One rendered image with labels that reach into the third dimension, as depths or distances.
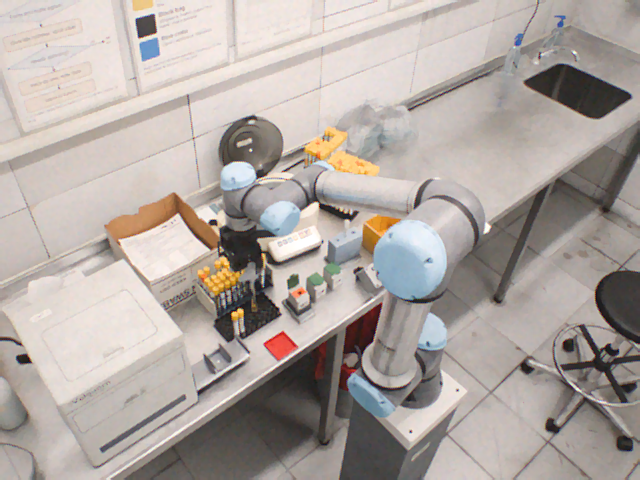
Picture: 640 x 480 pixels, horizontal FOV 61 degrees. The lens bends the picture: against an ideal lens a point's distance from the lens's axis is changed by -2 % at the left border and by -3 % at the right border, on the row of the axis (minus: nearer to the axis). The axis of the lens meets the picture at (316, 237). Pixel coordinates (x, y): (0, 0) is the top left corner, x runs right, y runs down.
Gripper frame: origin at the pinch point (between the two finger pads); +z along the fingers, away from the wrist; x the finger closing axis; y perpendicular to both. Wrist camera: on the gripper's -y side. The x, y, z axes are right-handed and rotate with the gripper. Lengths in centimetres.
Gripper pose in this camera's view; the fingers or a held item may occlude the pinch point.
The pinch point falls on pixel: (252, 274)
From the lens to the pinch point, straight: 145.8
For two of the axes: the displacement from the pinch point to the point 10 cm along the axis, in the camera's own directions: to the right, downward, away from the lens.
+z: -0.4, 7.1, 7.0
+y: -7.6, 4.4, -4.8
